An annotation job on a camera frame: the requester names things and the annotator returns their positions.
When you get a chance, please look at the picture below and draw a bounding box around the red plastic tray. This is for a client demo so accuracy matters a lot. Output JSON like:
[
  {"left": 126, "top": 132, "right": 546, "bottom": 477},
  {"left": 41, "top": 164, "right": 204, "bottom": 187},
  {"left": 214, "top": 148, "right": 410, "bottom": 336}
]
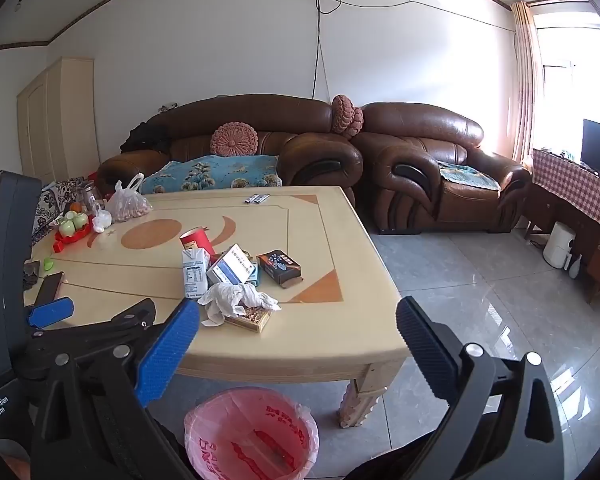
[{"left": 53, "top": 224, "right": 94, "bottom": 254}]

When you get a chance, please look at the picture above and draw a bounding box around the cream wardrobe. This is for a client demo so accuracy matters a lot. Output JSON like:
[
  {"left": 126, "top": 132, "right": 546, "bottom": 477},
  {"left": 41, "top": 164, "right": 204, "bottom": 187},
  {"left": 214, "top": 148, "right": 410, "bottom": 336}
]
[{"left": 16, "top": 56, "right": 101, "bottom": 186}]

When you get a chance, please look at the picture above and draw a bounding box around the black and orange box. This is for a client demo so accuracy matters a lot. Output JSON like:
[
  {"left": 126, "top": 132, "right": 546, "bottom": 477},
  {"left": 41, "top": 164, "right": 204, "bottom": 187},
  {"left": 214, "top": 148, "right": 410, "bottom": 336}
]
[{"left": 256, "top": 250, "right": 303, "bottom": 289}]

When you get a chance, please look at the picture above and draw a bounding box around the nut-printed cardboard box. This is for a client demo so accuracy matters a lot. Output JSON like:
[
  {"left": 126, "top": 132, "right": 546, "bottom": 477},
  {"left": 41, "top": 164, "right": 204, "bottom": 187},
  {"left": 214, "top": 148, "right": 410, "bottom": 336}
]
[{"left": 224, "top": 306, "right": 272, "bottom": 334}]

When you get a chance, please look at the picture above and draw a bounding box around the round pink knitted cushion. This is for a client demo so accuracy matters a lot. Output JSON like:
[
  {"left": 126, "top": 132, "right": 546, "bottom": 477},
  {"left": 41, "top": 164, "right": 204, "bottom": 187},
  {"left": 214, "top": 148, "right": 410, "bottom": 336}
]
[{"left": 210, "top": 122, "right": 259, "bottom": 158}]

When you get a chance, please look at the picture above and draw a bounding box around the black smartphone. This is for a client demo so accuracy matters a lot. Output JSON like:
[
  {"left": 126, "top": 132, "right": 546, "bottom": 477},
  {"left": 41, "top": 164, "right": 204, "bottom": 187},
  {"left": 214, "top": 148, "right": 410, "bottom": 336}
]
[{"left": 34, "top": 271, "right": 66, "bottom": 307}]

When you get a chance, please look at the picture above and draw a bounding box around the white round appliance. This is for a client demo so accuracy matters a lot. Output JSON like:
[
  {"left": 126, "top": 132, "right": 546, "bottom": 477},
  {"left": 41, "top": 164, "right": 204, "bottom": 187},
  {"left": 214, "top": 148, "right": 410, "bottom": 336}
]
[{"left": 543, "top": 221, "right": 577, "bottom": 269}]

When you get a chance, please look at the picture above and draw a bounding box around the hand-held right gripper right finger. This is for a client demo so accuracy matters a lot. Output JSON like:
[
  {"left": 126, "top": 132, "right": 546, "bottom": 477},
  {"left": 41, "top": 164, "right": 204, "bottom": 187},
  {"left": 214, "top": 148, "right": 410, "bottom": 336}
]
[{"left": 395, "top": 296, "right": 566, "bottom": 480}]

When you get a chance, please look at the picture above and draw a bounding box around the white tissue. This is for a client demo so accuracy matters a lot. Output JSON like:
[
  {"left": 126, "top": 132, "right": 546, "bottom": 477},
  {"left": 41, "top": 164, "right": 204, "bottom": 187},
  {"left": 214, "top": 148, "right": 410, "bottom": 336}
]
[{"left": 198, "top": 281, "right": 281, "bottom": 328}]

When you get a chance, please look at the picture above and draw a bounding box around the black wall cable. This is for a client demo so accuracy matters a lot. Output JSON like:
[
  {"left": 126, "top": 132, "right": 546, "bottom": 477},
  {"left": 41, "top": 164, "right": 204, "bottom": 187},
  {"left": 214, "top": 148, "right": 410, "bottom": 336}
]
[{"left": 311, "top": 0, "right": 344, "bottom": 102}]

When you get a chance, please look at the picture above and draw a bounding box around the brown leather armchair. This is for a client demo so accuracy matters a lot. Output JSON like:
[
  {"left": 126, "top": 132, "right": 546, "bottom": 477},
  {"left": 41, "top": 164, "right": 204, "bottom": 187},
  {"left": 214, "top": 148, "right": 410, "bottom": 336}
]
[{"left": 354, "top": 102, "right": 532, "bottom": 235}]

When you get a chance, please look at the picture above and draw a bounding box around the black clothing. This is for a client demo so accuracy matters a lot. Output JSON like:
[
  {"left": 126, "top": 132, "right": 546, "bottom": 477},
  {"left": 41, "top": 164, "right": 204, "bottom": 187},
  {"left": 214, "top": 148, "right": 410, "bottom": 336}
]
[{"left": 120, "top": 122, "right": 171, "bottom": 154}]

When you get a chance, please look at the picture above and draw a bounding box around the red checkered tablecloth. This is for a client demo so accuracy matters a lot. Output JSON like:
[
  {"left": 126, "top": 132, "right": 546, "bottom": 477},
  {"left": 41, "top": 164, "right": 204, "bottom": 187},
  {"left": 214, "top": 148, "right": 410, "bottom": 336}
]
[{"left": 532, "top": 148, "right": 600, "bottom": 235}]

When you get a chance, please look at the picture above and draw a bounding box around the long brown leather sofa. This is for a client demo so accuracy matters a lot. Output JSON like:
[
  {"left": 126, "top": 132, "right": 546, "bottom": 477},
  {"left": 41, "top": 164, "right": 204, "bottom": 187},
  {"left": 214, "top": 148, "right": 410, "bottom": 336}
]
[{"left": 97, "top": 94, "right": 363, "bottom": 207}]

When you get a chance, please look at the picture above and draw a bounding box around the white milk carton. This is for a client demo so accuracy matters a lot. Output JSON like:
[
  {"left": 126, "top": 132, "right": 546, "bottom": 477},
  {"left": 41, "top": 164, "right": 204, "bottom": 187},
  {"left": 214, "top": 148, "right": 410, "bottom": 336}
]
[{"left": 182, "top": 249, "right": 211, "bottom": 300}]

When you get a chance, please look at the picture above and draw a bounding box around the glass jar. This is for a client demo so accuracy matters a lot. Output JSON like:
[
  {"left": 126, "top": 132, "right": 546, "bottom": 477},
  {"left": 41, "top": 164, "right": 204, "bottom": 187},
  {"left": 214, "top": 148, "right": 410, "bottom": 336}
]
[{"left": 77, "top": 182, "right": 104, "bottom": 212}]

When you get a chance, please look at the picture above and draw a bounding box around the blue floral blanket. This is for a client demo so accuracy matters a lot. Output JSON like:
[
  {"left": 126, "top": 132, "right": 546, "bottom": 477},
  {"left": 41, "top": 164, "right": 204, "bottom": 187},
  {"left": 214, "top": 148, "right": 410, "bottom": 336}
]
[{"left": 140, "top": 154, "right": 282, "bottom": 195}]

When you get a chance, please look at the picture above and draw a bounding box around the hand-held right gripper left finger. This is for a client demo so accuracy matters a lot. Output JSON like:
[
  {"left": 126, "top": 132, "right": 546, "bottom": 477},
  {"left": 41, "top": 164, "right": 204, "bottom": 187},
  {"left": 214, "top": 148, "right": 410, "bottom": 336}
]
[{"left": 32, "top": 299, "right": 201, "bottom": 480}]

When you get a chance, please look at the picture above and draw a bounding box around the beige curtain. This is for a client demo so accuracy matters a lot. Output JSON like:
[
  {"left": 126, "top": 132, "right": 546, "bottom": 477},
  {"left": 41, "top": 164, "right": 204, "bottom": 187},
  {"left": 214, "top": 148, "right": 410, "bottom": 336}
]
[{"left": 510, "top": 1, "right": 545, "bottom": 167}]

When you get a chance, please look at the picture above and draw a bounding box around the bin with pink bag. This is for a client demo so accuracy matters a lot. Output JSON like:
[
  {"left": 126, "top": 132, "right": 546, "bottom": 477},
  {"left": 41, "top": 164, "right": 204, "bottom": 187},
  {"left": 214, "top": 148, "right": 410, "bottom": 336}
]
[{"left": 184, "top": 387, "right": 320, "bottom": 480}]

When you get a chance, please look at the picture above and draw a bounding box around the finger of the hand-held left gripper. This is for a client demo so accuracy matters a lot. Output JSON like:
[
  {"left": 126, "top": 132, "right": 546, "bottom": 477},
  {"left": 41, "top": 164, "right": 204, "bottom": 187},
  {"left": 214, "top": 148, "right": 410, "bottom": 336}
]
[
  {"left": 26, "top": 296, "right": 76, "bottom": 331},
  {"left": 17, "top": 298, "right": 157, "bottom": 378}
]

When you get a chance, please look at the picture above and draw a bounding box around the black and white patterned cloth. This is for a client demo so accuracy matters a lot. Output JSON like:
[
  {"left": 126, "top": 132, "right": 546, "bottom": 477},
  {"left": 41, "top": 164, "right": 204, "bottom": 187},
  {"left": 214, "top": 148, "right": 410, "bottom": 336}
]
[{"left": 31, "top": 177, "right": 90, "bottom": 247}]

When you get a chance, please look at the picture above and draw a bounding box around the red paper cup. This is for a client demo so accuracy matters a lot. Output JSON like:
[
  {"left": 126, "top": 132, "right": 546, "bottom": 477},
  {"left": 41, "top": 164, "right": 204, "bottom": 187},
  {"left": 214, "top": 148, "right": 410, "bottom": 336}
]
[{"left": 180, "top": 228, "right": 215, "bottom": 261}]

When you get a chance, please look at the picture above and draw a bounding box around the dark small object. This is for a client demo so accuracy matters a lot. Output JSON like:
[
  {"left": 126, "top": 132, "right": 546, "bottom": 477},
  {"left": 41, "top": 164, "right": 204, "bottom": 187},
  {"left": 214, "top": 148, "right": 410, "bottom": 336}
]
[{"left": 23, "top": 260, "right": 41, "bottom": 292}]

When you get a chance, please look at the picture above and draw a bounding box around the window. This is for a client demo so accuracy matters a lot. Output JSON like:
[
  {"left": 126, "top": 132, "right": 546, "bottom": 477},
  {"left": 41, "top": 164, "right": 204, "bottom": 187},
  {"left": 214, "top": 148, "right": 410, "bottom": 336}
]
[{"left": 532, "top": 7, "right": 600, "bottom": 153}]

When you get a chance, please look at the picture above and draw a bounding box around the white and blue medicine box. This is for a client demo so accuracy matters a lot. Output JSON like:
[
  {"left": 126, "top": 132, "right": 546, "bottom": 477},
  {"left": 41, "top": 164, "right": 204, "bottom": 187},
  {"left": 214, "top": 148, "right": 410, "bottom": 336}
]
[{"left": 206, "top": 244, "right": 257, "bottom": 286}]

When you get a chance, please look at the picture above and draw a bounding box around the blue seat cover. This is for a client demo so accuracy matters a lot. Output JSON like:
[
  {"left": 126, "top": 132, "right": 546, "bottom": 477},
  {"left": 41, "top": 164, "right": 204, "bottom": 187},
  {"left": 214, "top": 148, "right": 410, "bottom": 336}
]
[{"left": 437, "top": 162, "right": 501, "bottom": 192}]

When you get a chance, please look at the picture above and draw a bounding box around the plastic bag of peanuts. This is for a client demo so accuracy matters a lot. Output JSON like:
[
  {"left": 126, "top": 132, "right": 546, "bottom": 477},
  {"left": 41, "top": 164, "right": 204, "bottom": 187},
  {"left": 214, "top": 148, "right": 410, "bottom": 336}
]
[{"left": 105, "top": 173, "right": 153, "bottom": 222}]

